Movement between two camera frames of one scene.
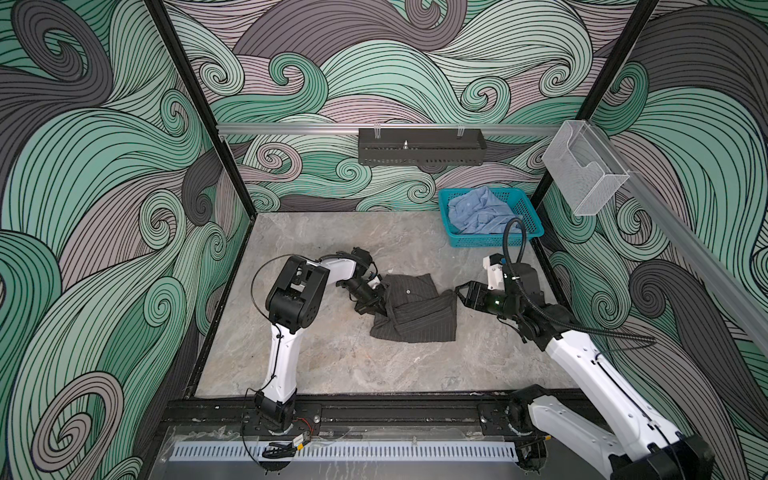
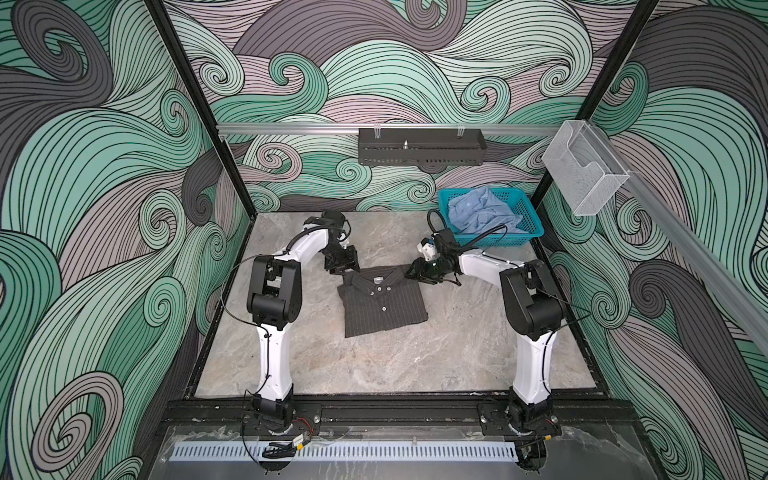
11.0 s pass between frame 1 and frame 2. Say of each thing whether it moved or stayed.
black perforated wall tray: stayed
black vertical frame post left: stayed
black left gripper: moved
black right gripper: moved
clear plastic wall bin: stayed
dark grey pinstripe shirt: moved
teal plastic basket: stayed
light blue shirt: stayed
